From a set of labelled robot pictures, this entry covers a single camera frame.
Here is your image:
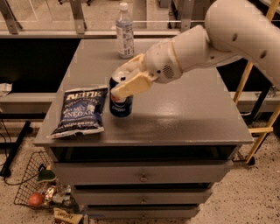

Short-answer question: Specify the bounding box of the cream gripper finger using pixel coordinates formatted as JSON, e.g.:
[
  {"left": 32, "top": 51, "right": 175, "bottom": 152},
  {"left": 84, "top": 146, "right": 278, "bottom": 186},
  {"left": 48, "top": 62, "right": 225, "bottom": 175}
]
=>
[
  {"left": 111, "top": 72, "right": 155, "bottom": 98},
  {"left": 113, "top": 53, "right": 145, "bottom": 76}
]

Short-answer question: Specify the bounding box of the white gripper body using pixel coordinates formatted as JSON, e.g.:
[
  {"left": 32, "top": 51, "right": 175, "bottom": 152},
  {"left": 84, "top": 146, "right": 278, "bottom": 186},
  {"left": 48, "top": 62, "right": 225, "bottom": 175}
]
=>
[{"left": 143, "top": 40, "right": 183, "bottom": 84}]

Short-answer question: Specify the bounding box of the blue pepsi can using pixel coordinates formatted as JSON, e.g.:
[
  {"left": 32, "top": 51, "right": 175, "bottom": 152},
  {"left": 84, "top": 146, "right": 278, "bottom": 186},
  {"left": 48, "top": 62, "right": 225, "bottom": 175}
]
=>
[{"left": 109, "top": 71, "right": 133, "bottom": 117}]

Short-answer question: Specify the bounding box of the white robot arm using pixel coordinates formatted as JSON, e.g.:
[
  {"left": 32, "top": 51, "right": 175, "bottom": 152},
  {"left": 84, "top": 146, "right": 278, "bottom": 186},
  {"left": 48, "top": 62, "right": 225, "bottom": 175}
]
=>
[{"left": 111, "top": 0, "right": 280, "bottom": 98}]

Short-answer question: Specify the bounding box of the blue kettle chip bag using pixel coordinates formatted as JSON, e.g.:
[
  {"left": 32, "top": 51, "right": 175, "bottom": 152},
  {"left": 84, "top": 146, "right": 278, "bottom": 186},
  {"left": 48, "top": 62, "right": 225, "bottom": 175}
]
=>
[{"left": 49, "top": 85, "right": 108, "bottom": 139}]

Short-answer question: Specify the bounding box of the yellow snack bag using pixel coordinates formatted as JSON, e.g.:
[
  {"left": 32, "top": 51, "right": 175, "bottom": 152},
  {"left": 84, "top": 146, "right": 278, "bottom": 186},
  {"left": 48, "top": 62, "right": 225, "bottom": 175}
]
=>
[{"left": 53, "top": 207, "right": 82, "bottom": 224}]

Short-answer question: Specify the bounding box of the clear plastic water bottle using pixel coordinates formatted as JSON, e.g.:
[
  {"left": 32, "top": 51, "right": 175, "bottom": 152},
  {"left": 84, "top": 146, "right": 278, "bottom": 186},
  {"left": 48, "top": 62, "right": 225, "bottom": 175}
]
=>
[{"left": 115, "top": 2, "right": 134, "bottom": 59}]

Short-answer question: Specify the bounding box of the grey drawer cabinet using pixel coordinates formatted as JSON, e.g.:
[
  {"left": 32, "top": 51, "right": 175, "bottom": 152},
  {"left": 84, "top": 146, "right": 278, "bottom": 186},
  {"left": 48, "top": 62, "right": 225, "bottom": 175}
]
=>
[{"left": 34, "top": 39, "right": 253, "bottom": 220}]

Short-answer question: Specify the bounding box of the green sponge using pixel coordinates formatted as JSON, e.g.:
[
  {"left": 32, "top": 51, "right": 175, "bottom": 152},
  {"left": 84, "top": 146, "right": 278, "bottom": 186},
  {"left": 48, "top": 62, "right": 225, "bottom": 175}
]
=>
[{"left": 38, "top": 170, "right": 56, "bottom": 183}]

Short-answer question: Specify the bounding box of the crumpled silver wrapper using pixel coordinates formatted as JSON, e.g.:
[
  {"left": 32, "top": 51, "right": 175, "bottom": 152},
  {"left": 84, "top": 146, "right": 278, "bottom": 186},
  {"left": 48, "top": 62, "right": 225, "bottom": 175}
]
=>
[{"left": 45, "top": 185, "right": 73, "bottom": 207}]

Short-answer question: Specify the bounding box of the red apple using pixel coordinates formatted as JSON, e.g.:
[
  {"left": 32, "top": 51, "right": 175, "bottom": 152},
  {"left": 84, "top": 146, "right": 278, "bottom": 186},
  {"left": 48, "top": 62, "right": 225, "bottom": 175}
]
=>
[{"left": 28, "top": 192, "right": 44, "bottom": 207}]

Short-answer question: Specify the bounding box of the black wire basket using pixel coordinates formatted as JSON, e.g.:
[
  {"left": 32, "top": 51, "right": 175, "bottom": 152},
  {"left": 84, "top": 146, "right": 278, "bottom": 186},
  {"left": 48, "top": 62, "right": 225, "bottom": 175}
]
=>
[{"left": 13, "top": 150, "right": 77, "bottom": 208}]

